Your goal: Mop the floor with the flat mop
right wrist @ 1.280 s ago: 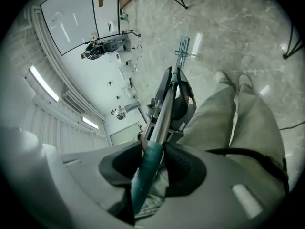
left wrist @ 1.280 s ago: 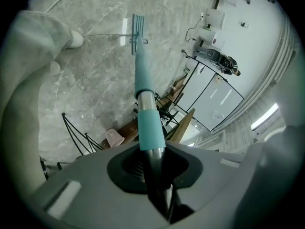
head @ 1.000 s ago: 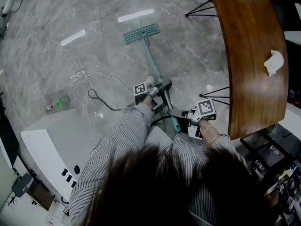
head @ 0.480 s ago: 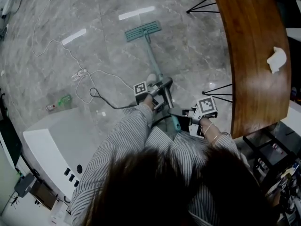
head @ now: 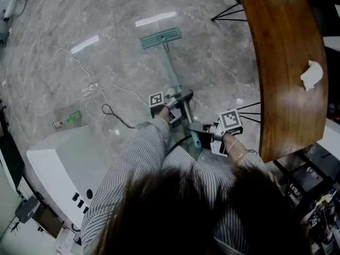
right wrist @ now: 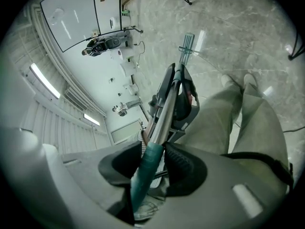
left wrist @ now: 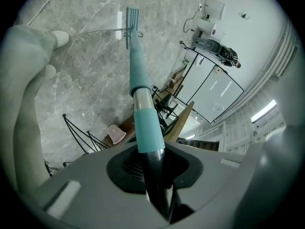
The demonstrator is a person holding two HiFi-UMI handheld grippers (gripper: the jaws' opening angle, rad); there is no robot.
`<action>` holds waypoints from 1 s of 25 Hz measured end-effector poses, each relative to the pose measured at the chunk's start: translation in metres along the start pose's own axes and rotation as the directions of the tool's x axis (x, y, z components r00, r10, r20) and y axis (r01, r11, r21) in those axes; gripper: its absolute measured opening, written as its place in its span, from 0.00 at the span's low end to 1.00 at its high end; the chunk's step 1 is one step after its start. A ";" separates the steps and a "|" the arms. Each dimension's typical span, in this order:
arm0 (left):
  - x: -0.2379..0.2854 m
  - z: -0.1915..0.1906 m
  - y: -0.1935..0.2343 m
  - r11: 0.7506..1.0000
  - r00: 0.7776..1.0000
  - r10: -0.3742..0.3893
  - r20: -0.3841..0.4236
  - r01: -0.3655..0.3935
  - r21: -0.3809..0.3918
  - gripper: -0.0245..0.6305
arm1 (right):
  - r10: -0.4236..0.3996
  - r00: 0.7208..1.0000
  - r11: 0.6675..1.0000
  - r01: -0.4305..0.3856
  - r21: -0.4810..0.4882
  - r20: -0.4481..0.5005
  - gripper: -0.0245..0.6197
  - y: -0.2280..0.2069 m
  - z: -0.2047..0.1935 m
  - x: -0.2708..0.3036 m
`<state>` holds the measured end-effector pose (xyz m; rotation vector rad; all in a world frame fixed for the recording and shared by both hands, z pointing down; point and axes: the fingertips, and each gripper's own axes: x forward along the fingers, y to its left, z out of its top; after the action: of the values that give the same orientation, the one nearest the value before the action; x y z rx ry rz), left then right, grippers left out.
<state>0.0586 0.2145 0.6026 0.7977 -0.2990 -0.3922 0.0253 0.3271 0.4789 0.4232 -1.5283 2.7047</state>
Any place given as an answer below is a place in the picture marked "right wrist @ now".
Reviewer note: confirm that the person's striped shirt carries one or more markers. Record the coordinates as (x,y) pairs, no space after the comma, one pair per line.
(158,173)

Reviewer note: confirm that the green stool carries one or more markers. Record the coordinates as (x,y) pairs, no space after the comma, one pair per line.
(125,12)

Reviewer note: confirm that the short ceiling light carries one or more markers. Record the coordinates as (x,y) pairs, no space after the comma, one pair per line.
(91,119)

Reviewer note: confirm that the plain white box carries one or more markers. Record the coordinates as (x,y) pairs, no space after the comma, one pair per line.
(127,68)
(132,89)

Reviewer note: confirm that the white cylindrical bin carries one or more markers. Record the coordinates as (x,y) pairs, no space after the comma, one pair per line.
(126,23)

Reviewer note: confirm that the green mop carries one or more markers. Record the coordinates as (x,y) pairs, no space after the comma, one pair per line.
(162,118)

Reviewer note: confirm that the person's beige shoe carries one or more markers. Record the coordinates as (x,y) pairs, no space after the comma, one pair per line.
(230,80)
(250,80)

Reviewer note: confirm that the person's left beige shoe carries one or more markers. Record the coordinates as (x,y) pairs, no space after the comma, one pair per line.
(230,80)

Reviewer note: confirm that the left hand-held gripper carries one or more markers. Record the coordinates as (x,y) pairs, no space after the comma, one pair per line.
(153,105)

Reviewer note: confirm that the white box with purple mark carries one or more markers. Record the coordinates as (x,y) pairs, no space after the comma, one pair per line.
(121,55)

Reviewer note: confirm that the person's right beige shoe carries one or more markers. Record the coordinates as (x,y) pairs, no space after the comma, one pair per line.
(250,80)

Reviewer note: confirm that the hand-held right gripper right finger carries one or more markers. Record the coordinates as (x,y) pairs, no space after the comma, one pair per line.
(188,173)

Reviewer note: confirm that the frosted glass door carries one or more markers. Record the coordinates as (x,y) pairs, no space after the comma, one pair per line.
(126,132)

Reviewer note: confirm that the small white appliance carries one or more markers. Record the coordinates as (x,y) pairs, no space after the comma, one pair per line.
(113,23)

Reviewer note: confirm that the ceiling air vent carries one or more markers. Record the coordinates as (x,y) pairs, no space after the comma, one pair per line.
(75,99)

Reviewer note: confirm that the black-framed white board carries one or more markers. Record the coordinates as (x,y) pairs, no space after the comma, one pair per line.
(71,13)

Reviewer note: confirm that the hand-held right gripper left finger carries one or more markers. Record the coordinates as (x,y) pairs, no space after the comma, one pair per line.
(119,166)

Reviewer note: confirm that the person's left forearm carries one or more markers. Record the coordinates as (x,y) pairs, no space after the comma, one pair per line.
(147,133)

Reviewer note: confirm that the long ceiling light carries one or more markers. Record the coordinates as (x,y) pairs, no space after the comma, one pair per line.
(45,81)

